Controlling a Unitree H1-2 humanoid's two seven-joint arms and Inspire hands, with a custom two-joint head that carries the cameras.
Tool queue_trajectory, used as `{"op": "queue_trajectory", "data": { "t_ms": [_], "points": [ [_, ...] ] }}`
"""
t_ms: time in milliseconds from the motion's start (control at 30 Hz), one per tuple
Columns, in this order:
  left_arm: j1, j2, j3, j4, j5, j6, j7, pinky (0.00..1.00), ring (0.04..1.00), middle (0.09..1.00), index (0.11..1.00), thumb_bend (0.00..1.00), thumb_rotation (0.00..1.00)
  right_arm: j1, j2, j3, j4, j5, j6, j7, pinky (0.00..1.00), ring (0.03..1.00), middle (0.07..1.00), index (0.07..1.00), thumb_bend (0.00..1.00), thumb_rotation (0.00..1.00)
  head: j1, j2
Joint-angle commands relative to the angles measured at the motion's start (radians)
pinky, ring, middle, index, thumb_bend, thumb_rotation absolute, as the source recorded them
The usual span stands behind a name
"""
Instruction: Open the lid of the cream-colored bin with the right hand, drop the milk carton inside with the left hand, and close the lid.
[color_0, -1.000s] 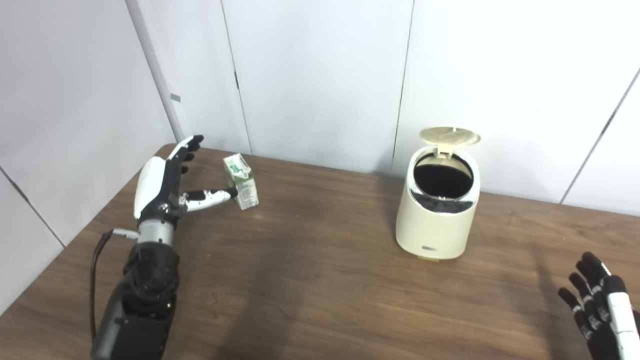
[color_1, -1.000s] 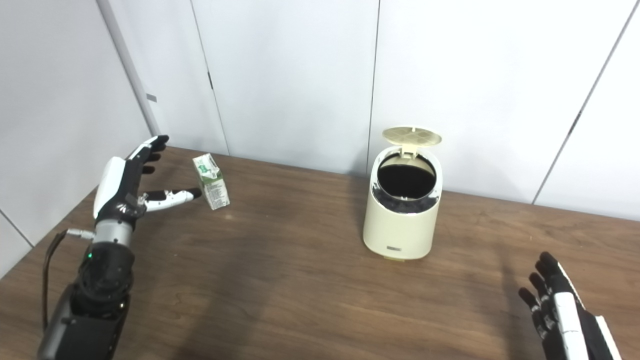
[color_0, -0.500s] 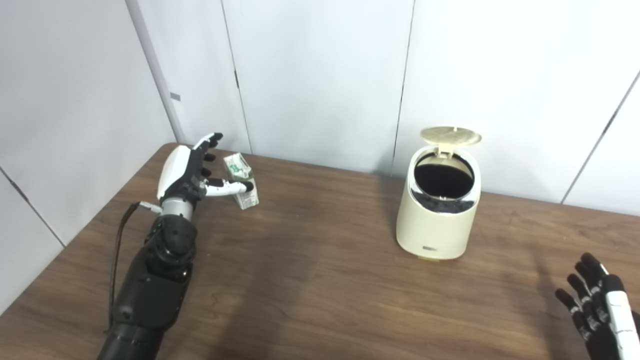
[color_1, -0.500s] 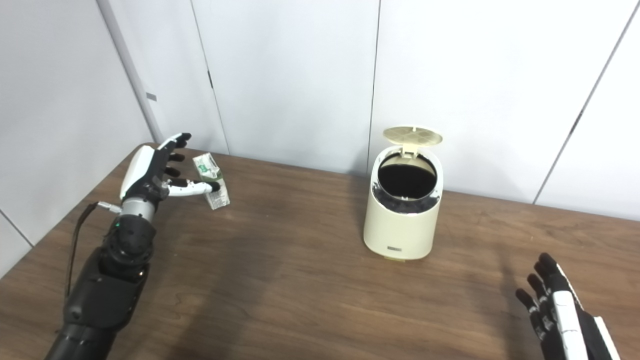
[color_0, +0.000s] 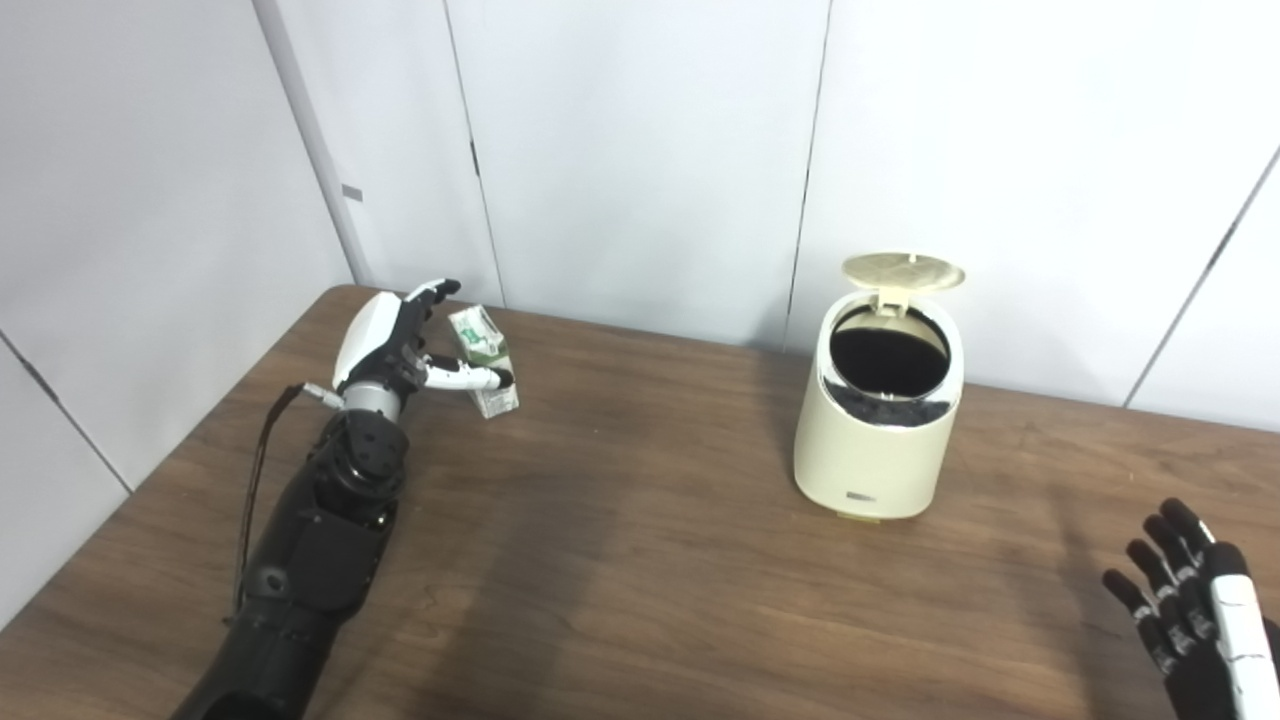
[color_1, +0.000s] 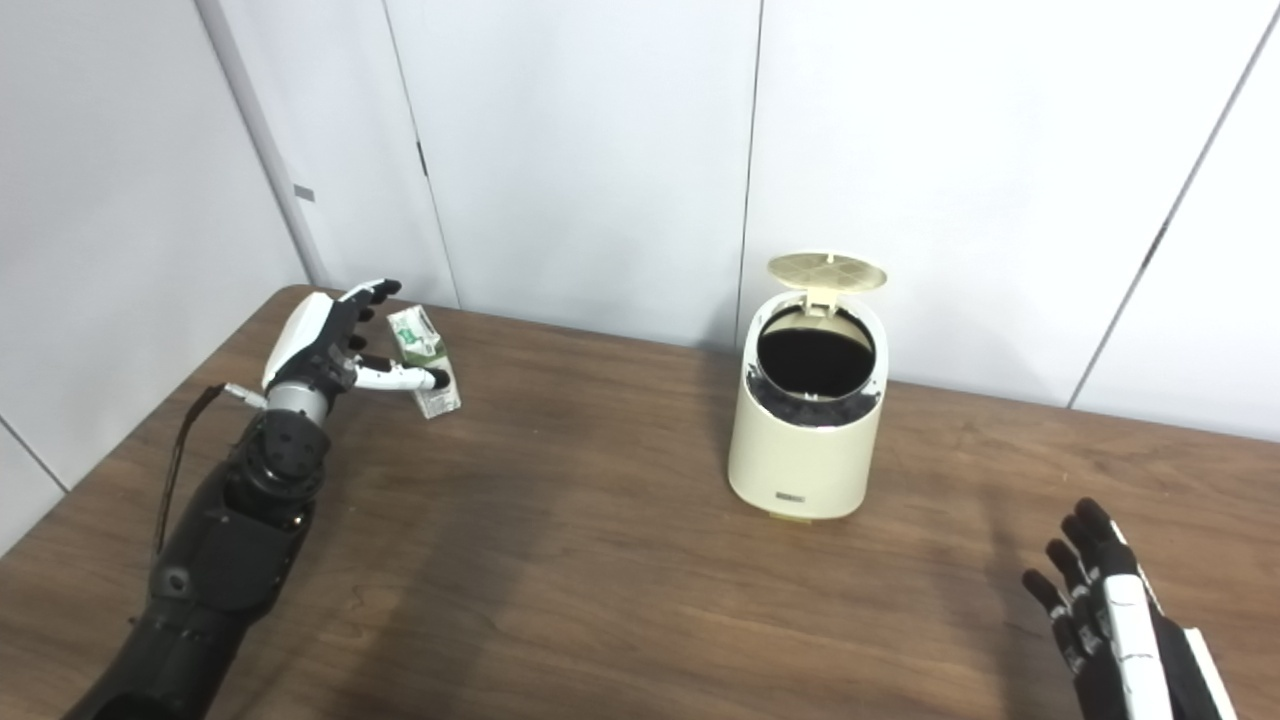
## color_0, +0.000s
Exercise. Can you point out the black wall panel hinge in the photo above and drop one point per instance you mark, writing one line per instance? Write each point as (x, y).
(476, 158)

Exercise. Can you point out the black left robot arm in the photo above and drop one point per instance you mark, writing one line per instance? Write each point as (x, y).
(310, 560)

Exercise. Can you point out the grey wall corner post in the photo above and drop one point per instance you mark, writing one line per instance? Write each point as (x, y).
(320, 150)

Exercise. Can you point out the round cream bin lid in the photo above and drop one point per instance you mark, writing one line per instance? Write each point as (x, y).
(900, 272)

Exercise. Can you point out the cream-colored bin body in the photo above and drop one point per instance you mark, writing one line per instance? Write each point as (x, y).
(870, 465)

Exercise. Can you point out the green white milk carton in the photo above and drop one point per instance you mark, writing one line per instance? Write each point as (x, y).
(480, 340)

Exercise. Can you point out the black bin liner bag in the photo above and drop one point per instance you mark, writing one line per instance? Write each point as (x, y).
(888, 365)

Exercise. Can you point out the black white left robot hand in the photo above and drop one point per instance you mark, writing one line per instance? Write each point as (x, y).
(370, 340)

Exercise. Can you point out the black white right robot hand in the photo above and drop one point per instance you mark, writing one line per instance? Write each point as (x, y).
(1195, 660)

